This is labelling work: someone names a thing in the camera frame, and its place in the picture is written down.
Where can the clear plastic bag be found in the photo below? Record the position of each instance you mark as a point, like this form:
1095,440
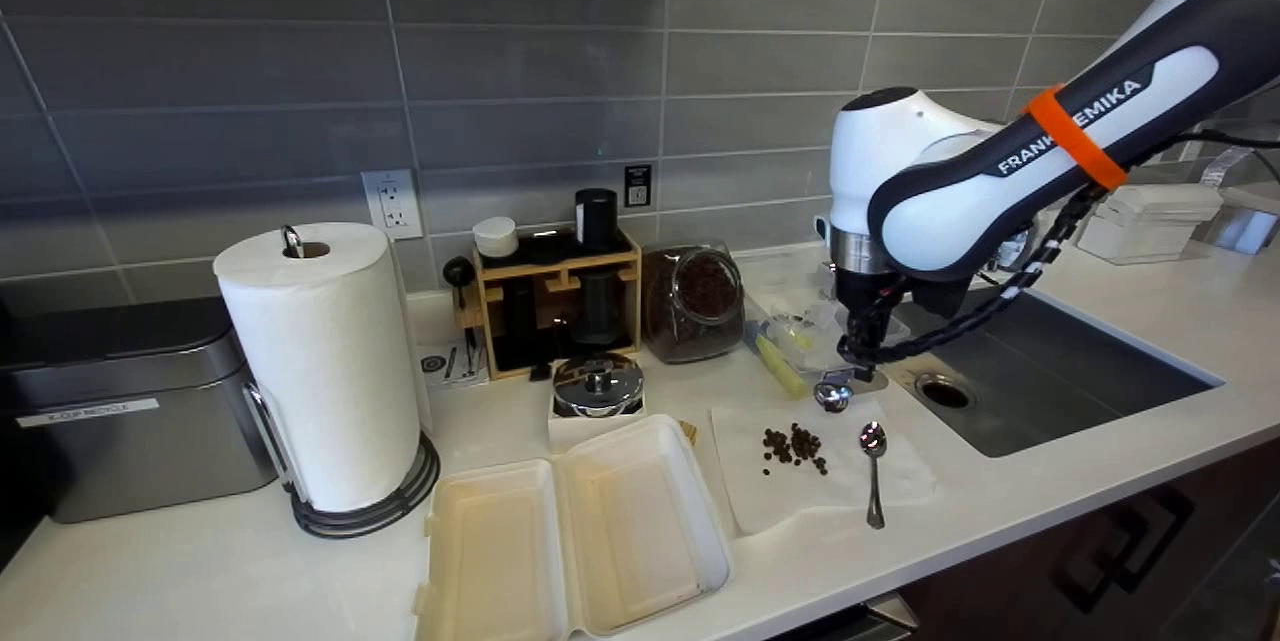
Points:
790,321

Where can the heap of coffee beans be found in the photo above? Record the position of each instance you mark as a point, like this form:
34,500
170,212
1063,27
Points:
793,447

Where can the black coffee scoop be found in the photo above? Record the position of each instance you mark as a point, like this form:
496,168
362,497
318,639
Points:
459,273

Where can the black coffee press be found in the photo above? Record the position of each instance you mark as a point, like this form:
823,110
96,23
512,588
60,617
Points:
598,311

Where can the silver spoon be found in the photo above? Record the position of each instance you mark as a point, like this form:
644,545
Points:
874,451

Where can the chrome round fitting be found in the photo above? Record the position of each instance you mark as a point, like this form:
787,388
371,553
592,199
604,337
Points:
834,395

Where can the small black wall plate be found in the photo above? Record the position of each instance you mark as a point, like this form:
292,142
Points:
638,186

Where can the white napkin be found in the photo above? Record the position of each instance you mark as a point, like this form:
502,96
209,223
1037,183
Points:
770,496

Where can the black cylinder canister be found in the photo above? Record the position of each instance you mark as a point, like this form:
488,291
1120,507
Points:
596,219

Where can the glass jar of coffee beans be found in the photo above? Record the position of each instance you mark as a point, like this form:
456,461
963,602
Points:
693,306

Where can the white foam clamshell container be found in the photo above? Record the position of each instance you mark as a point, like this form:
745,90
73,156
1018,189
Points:
585,531

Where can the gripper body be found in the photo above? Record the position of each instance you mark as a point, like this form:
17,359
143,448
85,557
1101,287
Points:
858,306

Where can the instruction card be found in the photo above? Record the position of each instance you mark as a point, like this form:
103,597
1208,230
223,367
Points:
450,363

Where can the white wall socket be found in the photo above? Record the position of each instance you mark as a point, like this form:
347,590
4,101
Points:
393,204

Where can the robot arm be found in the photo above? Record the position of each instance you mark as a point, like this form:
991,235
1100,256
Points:
1010,181

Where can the white lidded box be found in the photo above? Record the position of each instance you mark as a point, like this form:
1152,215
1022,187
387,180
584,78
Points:
1145,221

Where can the stainless steel bin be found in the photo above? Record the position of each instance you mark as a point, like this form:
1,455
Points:
130,411

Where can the wooden coffee organizer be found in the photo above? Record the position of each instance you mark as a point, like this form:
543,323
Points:
560,271

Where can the steel sink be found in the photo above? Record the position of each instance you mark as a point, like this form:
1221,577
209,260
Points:
1050,371

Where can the sink drain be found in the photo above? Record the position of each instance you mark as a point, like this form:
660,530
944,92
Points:
943,391

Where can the white round cap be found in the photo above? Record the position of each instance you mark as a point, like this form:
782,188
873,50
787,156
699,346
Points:
495,237

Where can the paper towel roll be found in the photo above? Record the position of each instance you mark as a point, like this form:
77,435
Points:
325,361

